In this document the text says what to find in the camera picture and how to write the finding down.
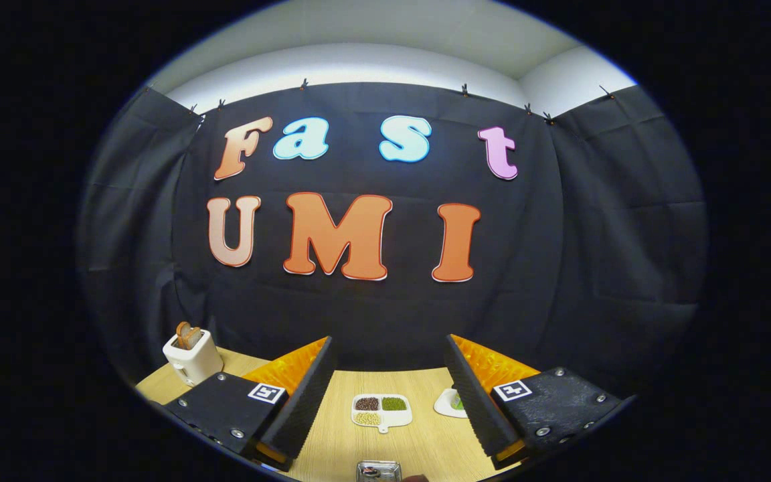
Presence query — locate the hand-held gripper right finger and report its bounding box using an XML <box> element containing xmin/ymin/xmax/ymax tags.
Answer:
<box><xmin>444</xmin><ymin>333</ymin><xmax>635</xmax><ymax>471</ymax></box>

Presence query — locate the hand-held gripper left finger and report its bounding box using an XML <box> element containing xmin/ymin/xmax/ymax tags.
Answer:
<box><xmin>163</xmin><ymin>336</ymin><xmax>338</xmax><ymax>473</ymax></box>

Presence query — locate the small white dish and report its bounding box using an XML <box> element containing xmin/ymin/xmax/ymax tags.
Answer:
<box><xmin>434</xmin><ymin>388</ymin><xmax>470</xmax><ymax>419</ymax></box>

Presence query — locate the white divided dish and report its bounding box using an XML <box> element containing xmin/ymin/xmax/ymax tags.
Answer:
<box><xmin>351</xmin><ymin>394</ymin><xmax>413</xmax><ymax>434</ymax></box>

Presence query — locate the white toaster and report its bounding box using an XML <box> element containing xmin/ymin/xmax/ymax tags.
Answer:
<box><xmin>163</xmin><ymin>328</ymin><xmax>224</xmax><ymax>387</ymax></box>

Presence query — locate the row of small black clips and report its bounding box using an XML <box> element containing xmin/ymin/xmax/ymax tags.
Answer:
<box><xmin>148</xmin><ymin>79</ymin><xmax>617</xmax><ymax>127</ymax></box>

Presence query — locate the metal wire rack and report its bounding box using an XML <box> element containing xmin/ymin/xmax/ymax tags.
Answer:
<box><xmin>356</xmin><ymin>460</ymin><xmax>403</xmax><ymax>482</ymax></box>

